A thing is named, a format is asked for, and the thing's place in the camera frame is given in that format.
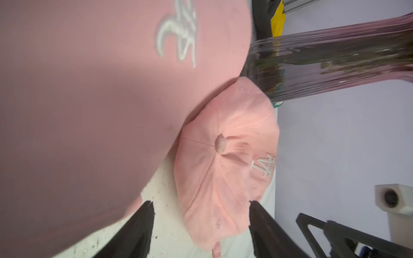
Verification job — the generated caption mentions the green garden gloves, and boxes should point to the green garden gloves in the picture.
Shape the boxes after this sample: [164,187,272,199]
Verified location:
[272,102,283,109]

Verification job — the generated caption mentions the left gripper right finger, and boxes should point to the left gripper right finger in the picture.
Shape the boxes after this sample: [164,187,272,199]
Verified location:
[249,201,308,258]

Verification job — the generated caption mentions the yellow tool handle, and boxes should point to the yellow tool handle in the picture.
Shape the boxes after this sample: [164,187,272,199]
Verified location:
[270,1,286,37]

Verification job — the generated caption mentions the purple glass vase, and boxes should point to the purple glass vase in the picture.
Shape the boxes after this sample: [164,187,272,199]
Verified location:
[242,14,413,103]

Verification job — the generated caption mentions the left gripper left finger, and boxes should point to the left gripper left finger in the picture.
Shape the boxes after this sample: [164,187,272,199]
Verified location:
[94,201,155,258]

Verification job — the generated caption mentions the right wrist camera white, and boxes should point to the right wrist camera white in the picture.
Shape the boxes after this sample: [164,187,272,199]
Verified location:
[374,184,413,249]

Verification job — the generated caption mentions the pink cap LA logo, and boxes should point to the pink cap LA logo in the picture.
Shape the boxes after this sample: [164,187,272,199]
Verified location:
[174,77,280,258]

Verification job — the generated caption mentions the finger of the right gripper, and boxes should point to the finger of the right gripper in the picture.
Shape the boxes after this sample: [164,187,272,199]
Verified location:
[296,213,413,258]

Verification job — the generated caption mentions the pink cap R logo front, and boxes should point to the pink cap R logo front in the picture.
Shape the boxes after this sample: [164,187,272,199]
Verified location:
[1,1,251,258]

